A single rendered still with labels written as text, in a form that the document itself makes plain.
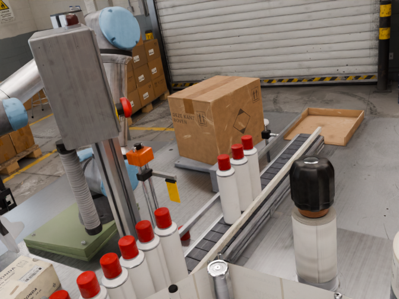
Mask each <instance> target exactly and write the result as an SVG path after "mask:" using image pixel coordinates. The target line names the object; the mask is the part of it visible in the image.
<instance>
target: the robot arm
mask: <svg viewBox="0 0 399 299"><path fill-rule="evenodd" d="M84 19H85V23H86V26H87V27H90V28H91V29H93V30H94V32H95V33H96V39H97V43H98V46H99V50H100V54H101V57H102V61H103V65H104V69H105V71H106V76H107V80H108V83H109V87H110V90H111V93H112V97H113V101H114V103H115V104H116V103H120V100H119V99H120V98H122V97H125V98H127V64H128V62H129V61H130V60H131V59H132V49H133V48H134V47H135V46H136V45H137V43H138V42H139V40H140V27H139V24H138V21H137V19H136V18H135V17H134V16H133V14H132V13H131V12H130V11H128V10H127V9H125V8H122V7H107V8H104V9H102V10H100V11H96V12H92V13H89V14H86V15H84ZM43 87H44V86H43V83H42V80H41V77H40V74H39V72H38V69H37V66H36V63H35V61H34V59H32V60H31V61H30V62H28V63H27V64H25V65H24V66H23V67H22V68H20V69H19V70H17V71H16V72H15V73H13V74H12V75H11V76H9V77H8V78H7V79H5V80H4V81H2V82H1V83H0V136H1V135H5V134H6V133H10V132H12V131H17V129H20V128H23V127H25V126H26V125H27V124H28V121H29V118H28V115H27V112H26V109H25V107H24V106H23V104H24V103H25V102H26V101H27V100H28V99H30V98H31V97H32V96H34V95H35V94H36V93H37V92H39V91H40V90H41V89H42V88H43ZM118 117H119V121H120V125H121V130H122V132H119V136H118V139H119V143H120V146H121V150H122V154H123V158H124V161H125V165H126V169H127V171H128V175H129V179H130V182H131V186H132V189H133V191H134V190H135V189H136V187H137V186H138V183H139V180H137V175H136V174H137V173H138V169H137V166H133V165H129V164H128V160H127V157H126V153H127V152H129V151H130V149H129V148H128V146H127V118H125V116H124V115H123V114H122V115H119V116H118ZM77 154H78V158H79V161H80V163H81V166H82V169H83V172H84V175H85V179H86V181H87V184H88V188H89V190H90V193H91V197H92V199H93V202H94V206H95V208H96V211H97V214H98V216H99V220H100V221H101V222H102V225H103V224H106V223H108V222H111V221H113V220H114V216H113V213H112V210H111V207H110V203H109V200H108V198H107V194H106V191H105V187H104V185H103V182H102V178H101V175H100V172H99V168H98V166H97V163H96V159H95V157H94V153H93V150H92V148H88V149H84V150H82V151H79V152H77ZM9 194H10V195H11V198H12V200H13V203H12V204H11V201H10V200H6V198H7V197H6V196H8V195H9ZM10 204H11V205H10ZM9 205H10V206H9ZM16 206H17V204H16V202H15V199H14V197H13V195H12V193H11V190H10V188H9V187H5V186H4V184H3V181H2V179H1V177H0V215H3V214H4V213H6V212H8V211H10V210H12V209H13V208H15V207H16ZM23 229H24V224H23V223H22V222H21V221H17V222H10V221H8V219H7V218H5V217H0V239H1V241H2V242H3V243H4V244H5V245H6V247H7V249H8V250H9V251H12V252H15V253H19V252H20V250H19V248H18V246H17V244H16V242H15V239H16V238H17V237H18V235H19V234H20V233H21V232H22V230H23Z"/></svg>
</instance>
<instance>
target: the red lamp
mask: <svg viewBox="0 0 399 299"><path fill-rule="evenodd" d="M64 20H65V24H66V26H65V28H66V30H68V29H72V28H78V27H82V26H81V23H80V22H79V20H78V17H77V16H76V15H75V14H68V15H66V16H65V18H64Z"/></svg>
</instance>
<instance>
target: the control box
mask: <svg viewBox="0 0 399 299"><path fill-rule="evenodd" d="M81 26H82V27H78V28H72V29H68V30H66V28H65V27H60V28H54V29H50V30H44V31H38V32H35V33H34V34H33V35H32V36H31V37H30V38H29V40H28V43H29V46H30V49H31V52H32V54H33V57H34V61H35V63H36V66H37V69H38V72H39V74H40V77H41V80H42V83H43V86H44V88H45V91H46V95H47V97H48V100H49V103H50V106H51V109H52V111H53V115H54V117H55V120H56V123H57V126H58V129H59V132H60V134H61V137H62V140H63V143H64V145H65V149H66V150H73V149H76V148H80V147H84V146H86V145H90V144H94V143H97V142H101V141H105V140H108V139H112V138H116V137H118V136H119V132H122V130H121V125H120V121H119V117H118V113H117V110H116V106H115V103H114V101H113V97H112V93H111V90H110V87H109V83H108V80H107V76H106V71H105V68H104V65H103V61H102V57H101V54H100V50H99V46H98V43H97V39H96V33H95V32H94V30H93V29H91V28H90V27H87V26H85V25H84V24H81Z"/></svg>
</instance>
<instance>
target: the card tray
mask: <svg viewBox="0 0 399 299"><path fill-rule="evenodd" d="M301 115H302V118H301V119H300V120H299V121H298V122H297V123H296V124H295V125H294V126H293V127H292V128H291V129H290V130H289V131H288V132H287V133H286V134H285V135H284V136H283V139H284V140H289V141H291V140H292V139H293V138H294V137H295V136H296V135H297V134H299V133H308V134H313V133H314V132H315V130H316V129H317V128H318V127H321V130H322V131H321V133H320V134H319V135H321V136H324V144H329V145H340V146H346V144H347V143H348V142H349V140H350V138H351V137H352V136H353V134H354V133H355V131H356V129H357V128H358V127H359V125H360V124H361V122H362V120H363V119H364V110H348V109H324V108H311V107H308V108H307V109H306V110H305V111H303V112H302V113H301Z"/></svg>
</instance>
